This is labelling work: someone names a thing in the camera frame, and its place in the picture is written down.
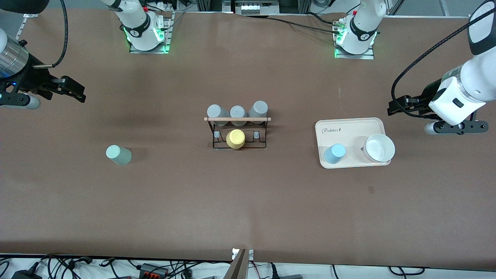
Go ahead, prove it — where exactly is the mint green cup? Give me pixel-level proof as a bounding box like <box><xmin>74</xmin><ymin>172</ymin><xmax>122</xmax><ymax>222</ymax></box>
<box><xmin>106</xmin><ymin>145</ymin><xmax>133</xmax><ymax>166</ymax></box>

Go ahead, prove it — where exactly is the light blue cup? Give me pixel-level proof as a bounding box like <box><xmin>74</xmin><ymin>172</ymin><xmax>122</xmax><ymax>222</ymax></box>
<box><xmin>324</xmin><ymin>143</ymin><xmax>346</xmax><ymax>165</ymax></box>

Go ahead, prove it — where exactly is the white bowl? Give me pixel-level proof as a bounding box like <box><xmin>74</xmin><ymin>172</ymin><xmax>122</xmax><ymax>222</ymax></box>
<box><xmin>362</xmin><ymin>133</ymin><xmax>396</xmax><ymax>163</ymax></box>

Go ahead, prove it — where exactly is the beige plastic tray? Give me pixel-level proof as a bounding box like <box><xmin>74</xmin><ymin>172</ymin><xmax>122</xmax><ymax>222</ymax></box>
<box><xmin>315</xmin><ymin>117</ymin><xmax>392</xmax><ymax>169</ymax></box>

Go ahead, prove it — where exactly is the grey cup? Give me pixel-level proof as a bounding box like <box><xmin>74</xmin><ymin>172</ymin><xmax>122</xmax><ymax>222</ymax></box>
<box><xmin>207</xmin><ymin>104</ymin><xmax>230</xmax><ymax>127</ymax></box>
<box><xmin>230</xmin><ymin>105</ymin><xmax>247</xmax><ymax>127</ymax></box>
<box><xmin>248</xmin><ymin>100</ymin><xmax>269</xmax><ymax>124</ymax></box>

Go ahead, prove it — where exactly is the yellow cup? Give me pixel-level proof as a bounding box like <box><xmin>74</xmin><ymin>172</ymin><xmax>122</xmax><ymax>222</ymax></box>
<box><xmin>226</xmin><ymin>129</ymin><xmax>246</xmax><ymax>150</ymax></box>

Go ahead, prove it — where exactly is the grey power strip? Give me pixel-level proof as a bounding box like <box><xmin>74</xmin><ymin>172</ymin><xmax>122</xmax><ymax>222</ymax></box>
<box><xmin>234</xmin><ymin>0</ymin><xmax>280</xmax><ymax>16</ymax></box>

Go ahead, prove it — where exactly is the black power adapter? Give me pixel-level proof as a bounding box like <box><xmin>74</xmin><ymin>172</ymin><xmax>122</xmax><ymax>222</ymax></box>
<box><xmin>11</xmin><ymin>269</ymin><xmax>43</xmax><ymax>279</ymax></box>

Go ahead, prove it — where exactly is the orange black connector block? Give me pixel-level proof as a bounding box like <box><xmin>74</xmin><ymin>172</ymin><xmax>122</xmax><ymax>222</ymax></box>
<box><xmin>139</xmin><ymin>263</ymin><xmax>168</xmax><ymax>278</ymax></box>

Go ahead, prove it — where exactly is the wooden stick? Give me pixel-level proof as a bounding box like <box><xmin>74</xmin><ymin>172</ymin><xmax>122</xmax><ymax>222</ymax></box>
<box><xmin>224</xmin><ymin>249</ymin><xmax>247</xmax><ymax>279</ymax></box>

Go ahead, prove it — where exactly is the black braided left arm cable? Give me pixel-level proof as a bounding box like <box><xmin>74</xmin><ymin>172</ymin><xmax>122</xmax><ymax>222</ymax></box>
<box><xmin>391</xmin><ymin>0</ymin><xmax>496</xmax><ymax>118</ymax></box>

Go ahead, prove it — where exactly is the aluminium frame rail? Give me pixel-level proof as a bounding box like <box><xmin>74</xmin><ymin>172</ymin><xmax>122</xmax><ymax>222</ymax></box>
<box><xmin>15</xmin><ymin>14</ymin><xmax>29</xmax><ymax>41</ymax></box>

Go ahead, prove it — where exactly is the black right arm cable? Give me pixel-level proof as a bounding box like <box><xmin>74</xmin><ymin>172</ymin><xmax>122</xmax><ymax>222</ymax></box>
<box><xmin>33</xmin><ymin>0</ymin><xmax>69</xmax><ymax>69</ymax></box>

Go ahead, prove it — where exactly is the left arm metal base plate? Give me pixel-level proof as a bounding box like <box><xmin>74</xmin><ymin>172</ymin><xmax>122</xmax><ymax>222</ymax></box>
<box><xmin>334</xmin><ymin>19</ymin><xmax>375</xmax><ymax>60</ymax></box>

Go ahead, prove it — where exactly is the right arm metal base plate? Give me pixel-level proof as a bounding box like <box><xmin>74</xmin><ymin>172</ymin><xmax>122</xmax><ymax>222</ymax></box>
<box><xmin>129</xmin><ymin>12</ymin><xmax>172</xmax><ymax>54</ymax></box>

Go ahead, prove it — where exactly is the black cable on table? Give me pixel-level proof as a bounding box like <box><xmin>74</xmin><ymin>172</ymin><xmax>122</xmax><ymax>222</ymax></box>
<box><xmin>248</xmin><ymin>14</ymin><xmax>342</xmax><ymax>34</ymax></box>

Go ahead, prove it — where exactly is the black wire cup rack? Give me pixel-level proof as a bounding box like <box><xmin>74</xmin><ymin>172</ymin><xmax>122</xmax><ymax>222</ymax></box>
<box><xmin>204</xmin><ymin>115</ymin><xmax>272</xmax><ymax>150</ymax></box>

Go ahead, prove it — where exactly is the white tag bracket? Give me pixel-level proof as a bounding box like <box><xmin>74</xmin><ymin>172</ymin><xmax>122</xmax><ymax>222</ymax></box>
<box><xmin>232</xmin><ymin>248</ymin><xmax>255</xmax><ymax>261</ymax></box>

